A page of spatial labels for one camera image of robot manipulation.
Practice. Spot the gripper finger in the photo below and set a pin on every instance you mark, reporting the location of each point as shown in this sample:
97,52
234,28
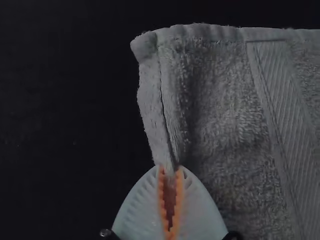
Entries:
140,207
178,200

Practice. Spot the pale towel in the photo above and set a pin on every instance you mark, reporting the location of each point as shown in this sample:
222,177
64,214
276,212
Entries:
225,112

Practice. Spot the black mat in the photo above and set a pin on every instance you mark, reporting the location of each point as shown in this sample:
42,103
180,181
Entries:
62,100

